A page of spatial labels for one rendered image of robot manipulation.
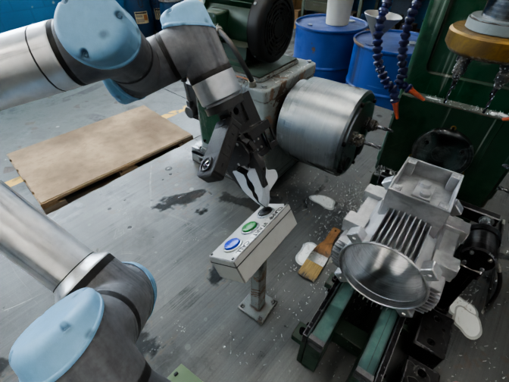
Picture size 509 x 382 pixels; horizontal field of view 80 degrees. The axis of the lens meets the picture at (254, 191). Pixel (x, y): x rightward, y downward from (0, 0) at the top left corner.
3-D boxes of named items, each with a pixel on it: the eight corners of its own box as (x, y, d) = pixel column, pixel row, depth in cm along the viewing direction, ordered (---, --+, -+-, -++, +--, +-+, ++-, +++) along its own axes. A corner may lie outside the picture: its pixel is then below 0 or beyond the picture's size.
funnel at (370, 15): (366, 45, 224) (375, 6, 208) (398, 52, 213) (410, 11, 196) (349, 54, 210) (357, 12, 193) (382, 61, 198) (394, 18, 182)
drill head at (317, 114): (280, 123, 115) (285, 55, 99) (374, 157, 99) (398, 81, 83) (239, 153, 101) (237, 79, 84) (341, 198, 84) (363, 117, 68)
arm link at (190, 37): (157, 25, 51) (202, 3, 51) (188, 88, 55) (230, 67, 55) (148, 14, 43) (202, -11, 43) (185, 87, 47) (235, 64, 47)
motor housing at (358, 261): (360, 223, 77) (381, 162, 64) (440, 260, 68) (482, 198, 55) (323, 278, 65) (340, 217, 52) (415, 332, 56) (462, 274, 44)
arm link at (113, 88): (73, 45, 41) (147, 11, 41) (107, 69, 52) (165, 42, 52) (102, 100, 42) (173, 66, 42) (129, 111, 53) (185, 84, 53)
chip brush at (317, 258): (329, 226, 92) (329, 224, 91) (345, 233, 90) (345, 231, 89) (296, 273, 79) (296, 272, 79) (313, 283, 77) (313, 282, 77)
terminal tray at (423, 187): (395, 183, 65) (407, 155, 60) (449, 204, 60) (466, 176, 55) (375, 215, 57) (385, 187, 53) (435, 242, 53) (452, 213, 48)
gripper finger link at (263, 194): (290, 193, 60) (273, 151, 56) (273, 210, 56) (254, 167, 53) (279, 193, 62) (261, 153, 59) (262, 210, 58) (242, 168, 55)
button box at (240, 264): (272, 222, 66) (262, 201, 64) (298, 223, 60) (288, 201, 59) (220, 277, 55) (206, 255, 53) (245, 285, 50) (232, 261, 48)
